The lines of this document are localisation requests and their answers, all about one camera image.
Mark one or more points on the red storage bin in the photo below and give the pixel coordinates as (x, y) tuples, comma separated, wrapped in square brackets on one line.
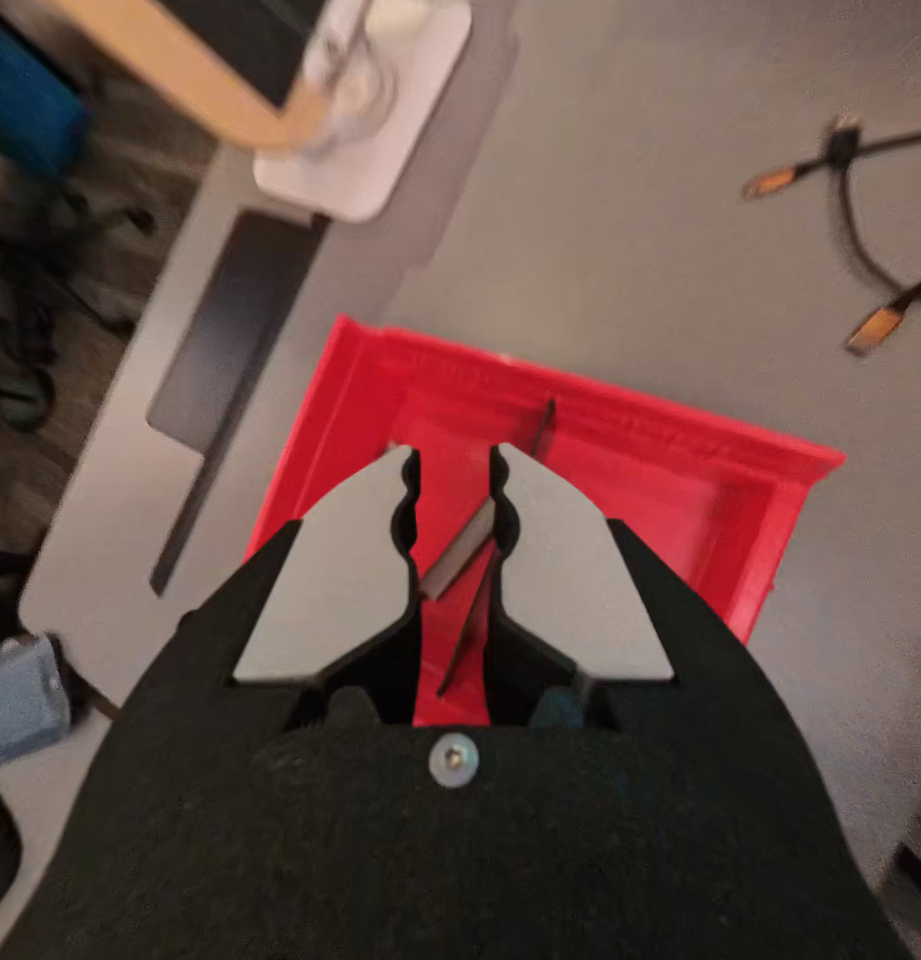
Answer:
[(655, 465)]

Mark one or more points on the grey-blue padded pouch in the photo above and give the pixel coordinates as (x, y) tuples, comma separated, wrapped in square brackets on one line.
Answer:
[(18, 697)]

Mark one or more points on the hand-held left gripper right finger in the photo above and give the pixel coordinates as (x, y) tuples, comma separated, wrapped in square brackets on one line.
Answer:
[(573, 585)]

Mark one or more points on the grey desk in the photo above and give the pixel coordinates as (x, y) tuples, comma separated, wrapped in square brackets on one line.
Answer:
[(618, 187)]

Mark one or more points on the black bin divider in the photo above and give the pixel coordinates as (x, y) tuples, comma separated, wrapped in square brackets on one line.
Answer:
[(468, 634)]

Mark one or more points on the blue container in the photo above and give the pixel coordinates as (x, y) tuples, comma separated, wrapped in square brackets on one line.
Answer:
[(25, 105)]

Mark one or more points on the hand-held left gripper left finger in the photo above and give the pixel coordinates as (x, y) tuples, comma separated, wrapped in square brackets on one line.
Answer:
[(333, 585)]

